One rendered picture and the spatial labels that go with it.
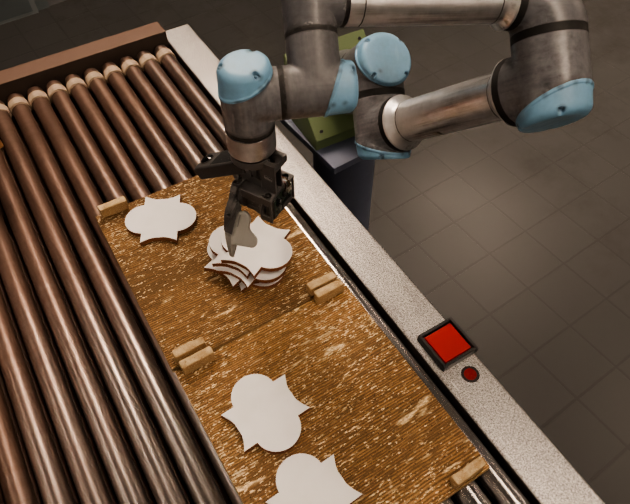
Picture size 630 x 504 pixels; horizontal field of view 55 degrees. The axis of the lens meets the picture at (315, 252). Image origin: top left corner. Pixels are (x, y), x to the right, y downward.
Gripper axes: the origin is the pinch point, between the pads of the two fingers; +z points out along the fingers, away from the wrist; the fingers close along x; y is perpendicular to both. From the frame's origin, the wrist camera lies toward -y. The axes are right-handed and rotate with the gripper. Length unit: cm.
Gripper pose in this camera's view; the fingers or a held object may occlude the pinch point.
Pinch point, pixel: (252, 227)
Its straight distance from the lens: 109.8
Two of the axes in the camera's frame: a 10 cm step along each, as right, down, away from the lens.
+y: 8.6, 3.9, -3.1
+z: 0.1, 6.1, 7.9
